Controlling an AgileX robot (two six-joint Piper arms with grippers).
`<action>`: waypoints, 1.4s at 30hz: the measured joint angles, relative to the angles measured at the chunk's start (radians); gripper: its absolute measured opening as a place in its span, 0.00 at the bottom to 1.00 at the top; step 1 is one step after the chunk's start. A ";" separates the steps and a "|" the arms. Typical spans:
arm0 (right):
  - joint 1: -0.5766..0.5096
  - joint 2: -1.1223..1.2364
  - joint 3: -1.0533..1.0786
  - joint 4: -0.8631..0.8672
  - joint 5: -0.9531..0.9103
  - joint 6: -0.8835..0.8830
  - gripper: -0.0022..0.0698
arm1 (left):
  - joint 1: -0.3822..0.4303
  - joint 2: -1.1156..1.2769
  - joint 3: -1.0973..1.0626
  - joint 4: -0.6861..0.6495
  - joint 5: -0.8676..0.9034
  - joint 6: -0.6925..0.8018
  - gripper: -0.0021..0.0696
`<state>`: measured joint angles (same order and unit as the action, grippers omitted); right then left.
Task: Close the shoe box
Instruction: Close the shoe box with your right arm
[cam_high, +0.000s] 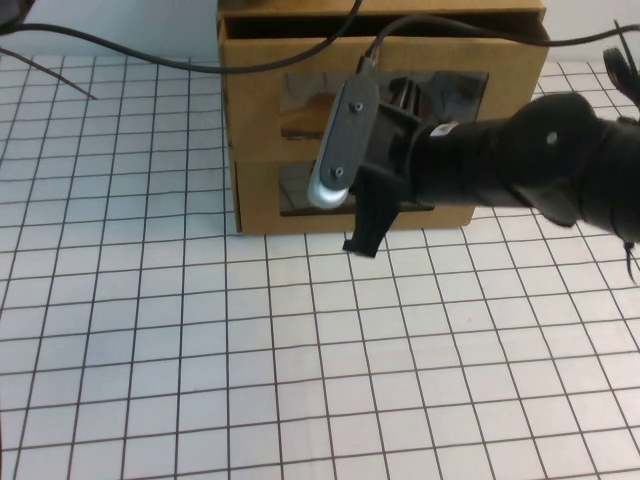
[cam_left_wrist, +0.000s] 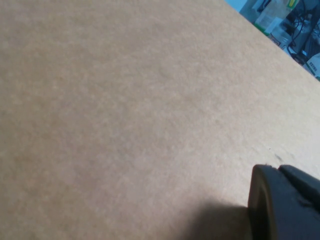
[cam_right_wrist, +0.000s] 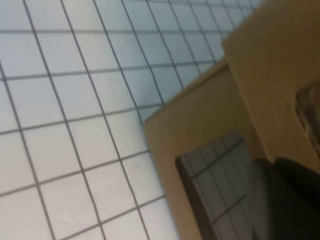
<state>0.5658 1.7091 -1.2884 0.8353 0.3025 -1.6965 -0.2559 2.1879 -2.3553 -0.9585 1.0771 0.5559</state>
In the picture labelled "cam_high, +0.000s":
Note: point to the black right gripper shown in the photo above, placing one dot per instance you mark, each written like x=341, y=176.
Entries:
x=390, y=145

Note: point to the cardboard drawer with wide window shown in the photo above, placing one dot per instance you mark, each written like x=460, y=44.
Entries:
x=250, y=100

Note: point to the cardboard drawer with narrow window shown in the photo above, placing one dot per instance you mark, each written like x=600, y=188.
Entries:
x=255, y=200

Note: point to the brown cardboard drawer cabinet shell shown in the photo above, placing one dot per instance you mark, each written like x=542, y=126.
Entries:
x=300, y=7

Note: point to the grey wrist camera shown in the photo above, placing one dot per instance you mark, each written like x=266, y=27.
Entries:
x=345, y=135

